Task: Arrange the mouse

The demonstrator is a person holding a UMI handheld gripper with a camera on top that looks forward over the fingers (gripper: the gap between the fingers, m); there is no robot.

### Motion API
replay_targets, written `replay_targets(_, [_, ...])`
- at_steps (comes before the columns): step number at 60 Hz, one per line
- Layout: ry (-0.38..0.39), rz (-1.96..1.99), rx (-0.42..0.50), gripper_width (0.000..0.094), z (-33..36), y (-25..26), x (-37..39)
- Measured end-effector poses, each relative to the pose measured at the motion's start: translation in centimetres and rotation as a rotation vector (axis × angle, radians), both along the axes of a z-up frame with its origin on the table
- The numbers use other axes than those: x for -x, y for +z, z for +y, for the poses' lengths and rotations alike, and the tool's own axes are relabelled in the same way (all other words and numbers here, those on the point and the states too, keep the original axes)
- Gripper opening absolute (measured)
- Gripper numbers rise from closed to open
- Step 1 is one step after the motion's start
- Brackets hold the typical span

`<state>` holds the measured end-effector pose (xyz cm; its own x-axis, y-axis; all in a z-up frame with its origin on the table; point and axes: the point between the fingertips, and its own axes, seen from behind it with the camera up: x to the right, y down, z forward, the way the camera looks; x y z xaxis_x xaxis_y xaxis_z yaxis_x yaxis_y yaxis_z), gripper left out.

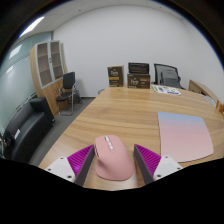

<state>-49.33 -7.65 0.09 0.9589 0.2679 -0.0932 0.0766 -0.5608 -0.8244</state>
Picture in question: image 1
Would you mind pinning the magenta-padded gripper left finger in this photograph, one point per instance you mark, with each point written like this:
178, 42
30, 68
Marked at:
63, 166

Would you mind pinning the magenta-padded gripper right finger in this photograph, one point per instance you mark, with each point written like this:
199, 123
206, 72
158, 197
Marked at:
165, 166

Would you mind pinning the pink computer mouse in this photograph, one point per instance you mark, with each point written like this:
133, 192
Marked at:
113, 160

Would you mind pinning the pink and blue mouse pad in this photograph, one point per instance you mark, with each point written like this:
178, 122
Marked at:
185, 136

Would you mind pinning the white printed sticker sheet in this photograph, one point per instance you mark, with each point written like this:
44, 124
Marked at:
166, 89

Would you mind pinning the wooden shelf cabinet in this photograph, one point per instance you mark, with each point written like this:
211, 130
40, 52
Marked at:
46, 85

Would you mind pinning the wooden side desk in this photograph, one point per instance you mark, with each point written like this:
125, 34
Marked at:
201, 90

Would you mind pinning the black visitor chair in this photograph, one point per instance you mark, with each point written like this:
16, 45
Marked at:
68, 81

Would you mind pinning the grey bag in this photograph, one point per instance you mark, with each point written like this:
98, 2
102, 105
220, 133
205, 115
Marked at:
170, 80

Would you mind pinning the black mesh office chair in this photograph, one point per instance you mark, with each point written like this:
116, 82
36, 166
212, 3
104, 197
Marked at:
160, 71

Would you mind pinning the black box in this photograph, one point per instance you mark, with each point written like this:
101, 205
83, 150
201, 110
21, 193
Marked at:
138, 68

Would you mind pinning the small brown cardboard box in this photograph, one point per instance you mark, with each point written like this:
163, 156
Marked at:
115, 77

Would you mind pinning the ceiling light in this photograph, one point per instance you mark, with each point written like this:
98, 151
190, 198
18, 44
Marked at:
31, 26

